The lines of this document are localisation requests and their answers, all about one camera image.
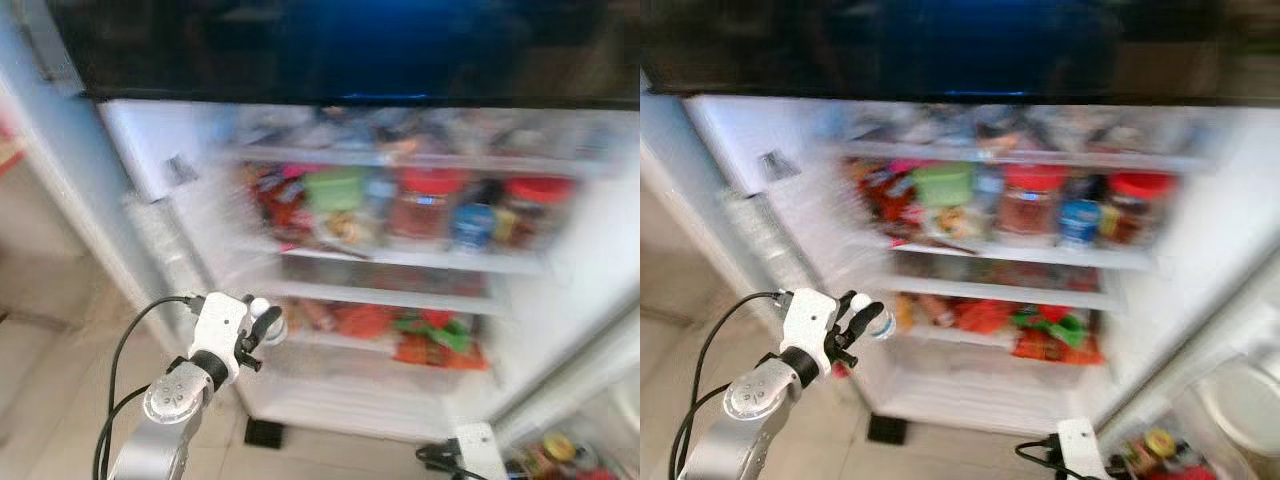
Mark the orange flat packet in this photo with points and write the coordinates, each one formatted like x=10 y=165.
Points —
x=440 y=357
x=1060 y=352

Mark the white round container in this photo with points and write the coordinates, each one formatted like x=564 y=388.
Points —
x=1245 y=405

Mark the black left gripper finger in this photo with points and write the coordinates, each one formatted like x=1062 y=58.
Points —
x=268 y=328
x=866 y=322
x=847 y=315
x=249 y=302

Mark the white fridge shelf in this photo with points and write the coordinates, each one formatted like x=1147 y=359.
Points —
x=420 y=160
x=1030 y=157
x=400 y=297
x=420 y=258
x=1040 y=253
x=1010 y=292

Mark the black glass fridge door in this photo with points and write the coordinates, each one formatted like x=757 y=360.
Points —
x=600 y=370
x=1180 y=375

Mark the red orange food pack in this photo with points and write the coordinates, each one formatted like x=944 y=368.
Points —
x=985 y=317
x=365 y=320

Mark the green-lidded food container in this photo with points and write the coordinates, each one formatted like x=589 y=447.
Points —
x=943 y=185
x=335 y=190

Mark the white crisper drawer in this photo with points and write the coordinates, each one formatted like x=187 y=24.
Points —
x=990 y=390
x=370 y=395

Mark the green and red packet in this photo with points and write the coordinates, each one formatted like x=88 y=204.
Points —
x=1050 y=325
x=440 y=328

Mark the red snack packet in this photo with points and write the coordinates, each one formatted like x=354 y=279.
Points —
x=280 y=205
x=890 y=200

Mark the yellow-lidded jar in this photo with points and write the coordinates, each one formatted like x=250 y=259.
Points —
x=1161 y=443
x=557 y=447

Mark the blue drink can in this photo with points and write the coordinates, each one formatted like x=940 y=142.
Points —
x=1079 y=222
x=473 y=228

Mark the large red-lidded jar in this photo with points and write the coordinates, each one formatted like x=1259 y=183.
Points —
x=535 y=215
x=1140 y=210
x=1033 y=210
x=428 y=215

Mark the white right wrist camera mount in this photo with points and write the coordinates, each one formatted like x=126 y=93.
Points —
x=480 y=450
x=1083 y=448

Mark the black glass fridge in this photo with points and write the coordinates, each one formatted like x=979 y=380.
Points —
x=350 y=50
x=1000 y=50

